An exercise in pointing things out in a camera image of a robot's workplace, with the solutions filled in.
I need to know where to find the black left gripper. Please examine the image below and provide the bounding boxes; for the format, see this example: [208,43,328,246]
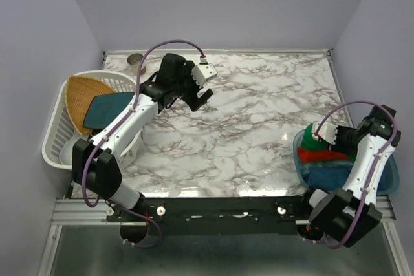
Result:
[172,61,213,112]

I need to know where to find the green t shirt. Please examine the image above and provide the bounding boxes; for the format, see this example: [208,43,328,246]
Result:
[300,123,329,151]

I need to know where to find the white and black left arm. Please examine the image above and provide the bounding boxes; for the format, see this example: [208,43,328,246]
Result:
[72,53,218,221]

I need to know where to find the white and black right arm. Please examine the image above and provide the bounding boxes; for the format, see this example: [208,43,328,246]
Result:
[297,103,400,249]

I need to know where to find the rolled blue t shirt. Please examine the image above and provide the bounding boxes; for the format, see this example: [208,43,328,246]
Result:
[303,165,352,191]

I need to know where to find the rolled orange t shirt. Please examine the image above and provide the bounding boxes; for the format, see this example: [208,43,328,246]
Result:
[296,147,349,163]

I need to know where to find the clear blue plastic bin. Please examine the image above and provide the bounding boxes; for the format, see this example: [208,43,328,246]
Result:
[292,128,400,197]

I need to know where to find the metal cup with cork base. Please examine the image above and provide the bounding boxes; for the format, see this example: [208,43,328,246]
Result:
[127,53,147,75]

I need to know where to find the dark teal plate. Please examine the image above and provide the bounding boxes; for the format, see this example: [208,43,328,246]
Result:
[83,92,135,130]

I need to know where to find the white table edge trim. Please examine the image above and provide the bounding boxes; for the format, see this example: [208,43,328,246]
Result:
[102,48,332,57]

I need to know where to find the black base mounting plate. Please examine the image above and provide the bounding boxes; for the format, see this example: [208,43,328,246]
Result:
[107,195,323,240]

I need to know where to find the woven wicker tray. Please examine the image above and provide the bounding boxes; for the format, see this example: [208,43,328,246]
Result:
[65,75,116,135]

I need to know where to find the white bowl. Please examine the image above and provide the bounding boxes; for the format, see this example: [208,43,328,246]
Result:
[59,135,81,166]

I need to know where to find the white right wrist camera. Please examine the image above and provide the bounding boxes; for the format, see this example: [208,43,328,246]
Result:
[311,122,338,145]

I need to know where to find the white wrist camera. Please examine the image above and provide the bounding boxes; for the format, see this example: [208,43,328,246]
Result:
[311,122,338,145]
[191,56,218,89]

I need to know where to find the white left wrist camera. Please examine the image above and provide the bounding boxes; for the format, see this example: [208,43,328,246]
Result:
[191,56,218,89]

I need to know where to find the aluminium rail frame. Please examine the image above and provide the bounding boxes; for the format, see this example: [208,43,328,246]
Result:
[38,196,411,275]

